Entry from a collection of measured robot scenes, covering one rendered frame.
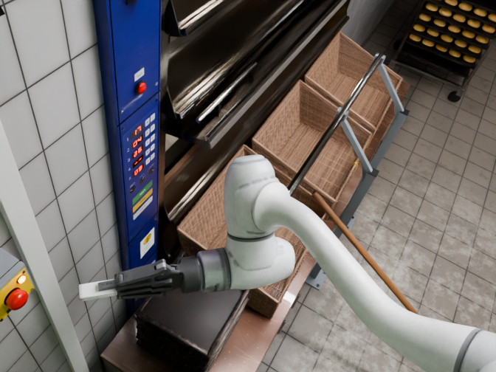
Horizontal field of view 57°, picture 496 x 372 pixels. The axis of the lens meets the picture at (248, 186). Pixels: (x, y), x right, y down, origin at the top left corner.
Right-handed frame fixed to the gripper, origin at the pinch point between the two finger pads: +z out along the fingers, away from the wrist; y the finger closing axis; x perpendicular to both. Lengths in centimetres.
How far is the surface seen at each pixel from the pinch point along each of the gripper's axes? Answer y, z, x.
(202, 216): 70, -40, 60
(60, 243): 12.3, 8.1, 19.6
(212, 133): 2, -33, 42
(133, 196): 16.2, -10.5, 34.0
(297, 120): 84, -108, 124
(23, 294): -1.4, 13.4, 0.9
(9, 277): -4.8, 15.1, 3.1
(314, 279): 145, -112, 55
